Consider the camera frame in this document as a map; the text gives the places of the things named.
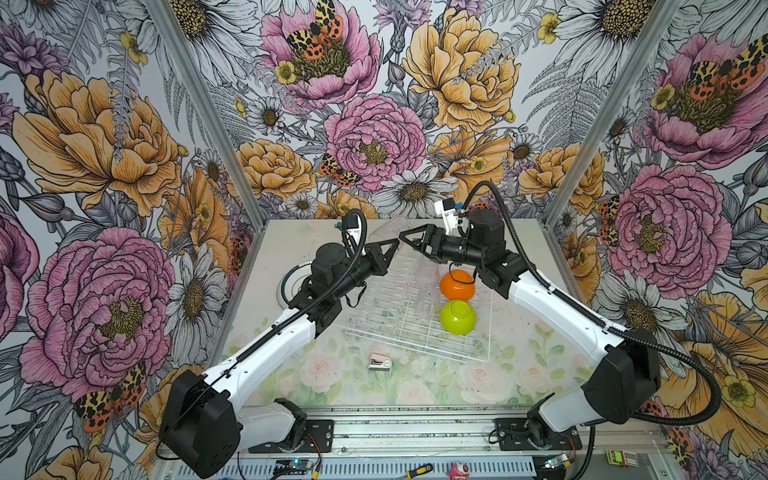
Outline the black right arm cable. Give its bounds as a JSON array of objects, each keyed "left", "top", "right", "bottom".
[{"left": 461, "top": 179, "right": 723, "bottom": 427}]

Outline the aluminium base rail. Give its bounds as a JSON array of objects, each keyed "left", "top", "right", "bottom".
[{"left": 214, "top": 407, "right": 683, "bottom": 479}]

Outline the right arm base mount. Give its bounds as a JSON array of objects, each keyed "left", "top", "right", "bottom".
[{"left": 488, "top": 394, "right": 583, "bottom": 452}]

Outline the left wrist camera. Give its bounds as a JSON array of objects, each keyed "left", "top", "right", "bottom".
[{"left": 336, "top": 217, "right": 365, "bottom": 252}]

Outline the white wire dish rack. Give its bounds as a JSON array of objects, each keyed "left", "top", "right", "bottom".
[{"left": 336, "top": 246, "right": 495, "bottom": 362}]

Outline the pink small toy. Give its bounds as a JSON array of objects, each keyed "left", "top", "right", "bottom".
[{"left": 447, "top": 463, "right": 470, "bottom": 480}]

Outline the yellow black screwdriver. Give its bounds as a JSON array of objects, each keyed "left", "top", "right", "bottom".
[{"left": 396, "top": 463, "right": 434, "bottom": 480}]

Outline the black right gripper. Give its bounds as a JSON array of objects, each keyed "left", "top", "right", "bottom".
[{"left": 400, "top": 221, "right": 487, "bottom": 266}]

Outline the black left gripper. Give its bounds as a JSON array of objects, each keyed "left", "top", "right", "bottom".
[{"left": 334, "top": 238, "right": 400, "bottom": 297}]

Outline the small green device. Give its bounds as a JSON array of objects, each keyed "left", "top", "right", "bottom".
[{"left": 606, "top": 450, "right": 639, "bottom": 468}]

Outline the aluminium corner post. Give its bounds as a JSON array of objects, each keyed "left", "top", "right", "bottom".
[
  {"left": 140, "top": 0, "right": 268, "bottom": 232},
  {"left": 544, "top": 0, "right": 685, "bottom": 226}
]

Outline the floral table mat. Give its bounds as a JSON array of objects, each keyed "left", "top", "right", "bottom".
[{"left": 247, "top": 321, "right": 593, "bottom": 408}]

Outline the aluminium corner post left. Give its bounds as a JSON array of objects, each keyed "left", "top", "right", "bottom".
[{"left": 140, "top": 0, "right": 268, "bottom": 232}]

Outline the teal rimmed back plate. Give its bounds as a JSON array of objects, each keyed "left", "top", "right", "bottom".
[{"left": 276, "top": 262, "right": 311, "bottom": 309}]

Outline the green circuit board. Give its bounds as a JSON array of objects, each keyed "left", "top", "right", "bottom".
[{"left": 272, "top": 458, "right": 318, "bottom": 479}]

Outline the orange plastic bowl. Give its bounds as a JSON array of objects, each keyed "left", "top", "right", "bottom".
[{"left": 439, "top": 269, "right": 476, "bottom": 301}]

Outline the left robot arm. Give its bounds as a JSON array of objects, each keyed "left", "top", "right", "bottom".
[{"left": 159, "top": 239, "right": 399, "bottom": 479}]

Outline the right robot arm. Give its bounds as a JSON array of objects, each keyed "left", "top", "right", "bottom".
[{"left": 399, "top": 210, "right": 661, "bottom": 434}]

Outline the aluminium corner post right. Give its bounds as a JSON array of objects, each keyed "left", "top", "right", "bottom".
[{"left": 544, "top": 0, "right": 685, "bottom": 226}]

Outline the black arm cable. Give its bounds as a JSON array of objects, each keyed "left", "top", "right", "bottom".
[
  {"left": 158, "top": 208, "right": 368, "bottom": 445},
  {"left": 461, "top": 179, "right": 723, "bottom": 427}
]

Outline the lime green plastic bowl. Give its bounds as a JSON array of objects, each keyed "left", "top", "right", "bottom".
[{"left": 439, "top": 300, "right": 476, "bottom": 336}]

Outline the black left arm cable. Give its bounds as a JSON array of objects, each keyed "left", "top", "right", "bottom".
[{"left": 158, "top": 208, "right": 368, "bottom": 445}]

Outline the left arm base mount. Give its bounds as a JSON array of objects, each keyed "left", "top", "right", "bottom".
[{"left": 244, "top": 398, "right": 335, "bottom": 454}]

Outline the clear plastic glass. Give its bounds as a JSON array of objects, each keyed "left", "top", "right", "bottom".
[{"left": 366, "top": 217, "right": 419, "bottom": 243}]

